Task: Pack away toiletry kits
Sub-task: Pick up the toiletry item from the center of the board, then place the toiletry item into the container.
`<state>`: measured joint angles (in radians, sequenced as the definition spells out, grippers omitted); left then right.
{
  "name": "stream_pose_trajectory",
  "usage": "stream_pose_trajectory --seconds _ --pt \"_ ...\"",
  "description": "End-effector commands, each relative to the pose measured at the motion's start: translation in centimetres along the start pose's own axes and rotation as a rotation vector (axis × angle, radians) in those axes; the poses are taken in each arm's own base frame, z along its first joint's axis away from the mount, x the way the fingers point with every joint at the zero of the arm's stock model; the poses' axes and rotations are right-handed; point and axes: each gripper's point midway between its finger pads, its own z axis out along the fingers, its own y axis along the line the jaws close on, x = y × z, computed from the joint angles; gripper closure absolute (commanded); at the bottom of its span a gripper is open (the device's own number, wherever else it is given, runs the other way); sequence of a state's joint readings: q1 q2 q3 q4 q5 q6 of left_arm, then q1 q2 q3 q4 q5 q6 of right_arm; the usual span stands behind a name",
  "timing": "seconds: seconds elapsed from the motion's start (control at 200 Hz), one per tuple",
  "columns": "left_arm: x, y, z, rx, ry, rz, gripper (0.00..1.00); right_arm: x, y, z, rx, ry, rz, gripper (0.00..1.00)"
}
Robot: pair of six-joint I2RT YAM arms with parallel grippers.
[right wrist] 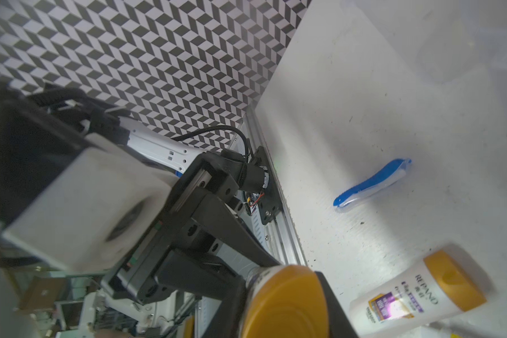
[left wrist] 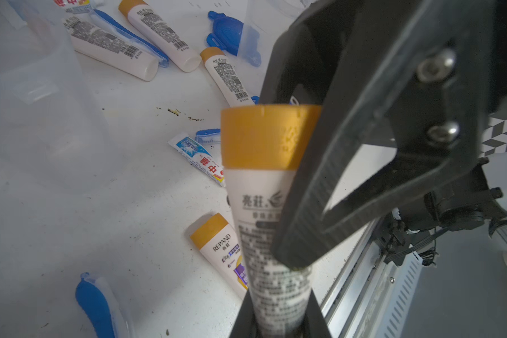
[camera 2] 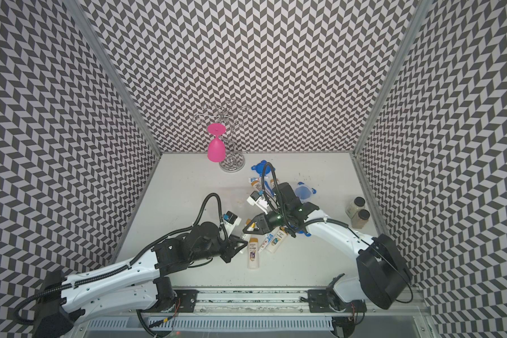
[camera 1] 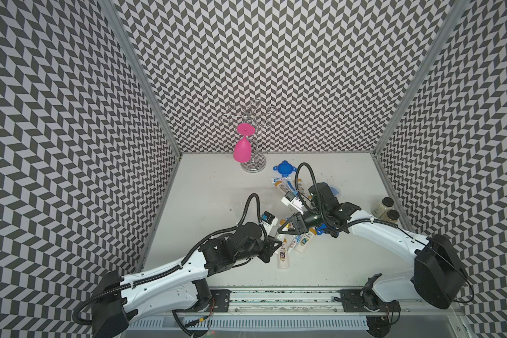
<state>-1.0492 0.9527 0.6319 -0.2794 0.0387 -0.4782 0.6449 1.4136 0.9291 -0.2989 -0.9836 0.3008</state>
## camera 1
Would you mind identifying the toothpaste tube back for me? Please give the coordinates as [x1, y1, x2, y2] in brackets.
[271, 177, 289, 184]

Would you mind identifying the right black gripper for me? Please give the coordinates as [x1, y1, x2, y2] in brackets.
[277, 206, 326, 236]

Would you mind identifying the blue lid under cup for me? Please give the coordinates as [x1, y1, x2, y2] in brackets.
[329, 185, 340, 197]

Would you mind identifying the green herb spice jar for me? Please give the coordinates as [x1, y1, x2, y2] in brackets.
[371, 197, 394, 218]

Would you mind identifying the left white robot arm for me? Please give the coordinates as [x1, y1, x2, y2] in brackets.
[72, 222, 283, 337]

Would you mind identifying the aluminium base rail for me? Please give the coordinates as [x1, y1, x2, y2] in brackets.
[113, 286, 461, 318]

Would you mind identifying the chrome glass holder stand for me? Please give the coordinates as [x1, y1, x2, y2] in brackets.
[223, 100, 275, 174]

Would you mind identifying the brown spice jar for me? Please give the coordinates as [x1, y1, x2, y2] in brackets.
[381, 209, 400, 224]

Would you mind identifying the pink plastic wine glass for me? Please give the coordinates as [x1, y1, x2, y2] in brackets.
[233, 123, 256, 163]

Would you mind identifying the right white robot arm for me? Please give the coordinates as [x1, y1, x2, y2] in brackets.
[277, 203, 469, 311]

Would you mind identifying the toothpaste tube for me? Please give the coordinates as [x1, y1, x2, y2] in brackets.
[287, 235, 301, 252]
[271, 177, 289, 184]

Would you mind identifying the white bottle green label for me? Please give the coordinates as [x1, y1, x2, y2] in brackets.
[294, 229, 317, 253]

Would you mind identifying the blue toothbrush back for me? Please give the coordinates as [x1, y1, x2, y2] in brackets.
[287, 181, 298, 196]

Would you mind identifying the blue lid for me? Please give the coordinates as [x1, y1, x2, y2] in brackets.
[329, 185, 340, 197]
[315, 224, 328, 235]
[273, 160, 297, 177]

